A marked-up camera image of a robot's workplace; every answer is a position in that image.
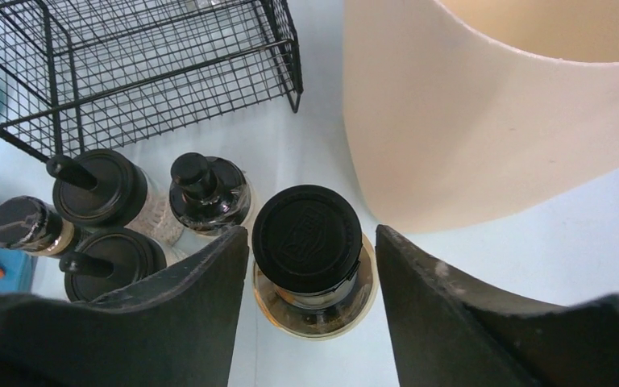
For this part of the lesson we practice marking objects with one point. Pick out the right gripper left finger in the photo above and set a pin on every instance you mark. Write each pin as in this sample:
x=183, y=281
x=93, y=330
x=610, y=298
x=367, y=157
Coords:
x=176, y=327

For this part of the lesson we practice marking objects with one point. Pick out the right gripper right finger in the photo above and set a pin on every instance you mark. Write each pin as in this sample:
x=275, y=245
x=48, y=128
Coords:
x=449, y=328

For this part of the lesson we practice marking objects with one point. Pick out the white-bead shaker jar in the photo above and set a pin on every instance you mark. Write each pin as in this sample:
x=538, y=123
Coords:
x=101, y=188
x=112, y=259

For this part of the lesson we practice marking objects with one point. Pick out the white powder dispenser bottle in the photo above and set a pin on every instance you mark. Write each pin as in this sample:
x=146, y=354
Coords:
x=209, y=195

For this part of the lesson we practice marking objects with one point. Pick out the brown sauce bottle black cap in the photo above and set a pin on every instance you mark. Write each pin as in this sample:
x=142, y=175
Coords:
x=314, y=274

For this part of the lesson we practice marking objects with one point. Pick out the small spice jar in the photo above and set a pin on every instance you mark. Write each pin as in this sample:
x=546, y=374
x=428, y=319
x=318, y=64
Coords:
x=30, y=225

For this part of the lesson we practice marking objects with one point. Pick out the beige waste bin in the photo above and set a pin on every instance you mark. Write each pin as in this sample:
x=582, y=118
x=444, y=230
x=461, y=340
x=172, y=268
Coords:
x=462, y=112

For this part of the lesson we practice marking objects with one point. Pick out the black wire rack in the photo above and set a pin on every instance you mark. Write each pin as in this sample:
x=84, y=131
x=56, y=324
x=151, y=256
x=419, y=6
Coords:
x=81, y=75

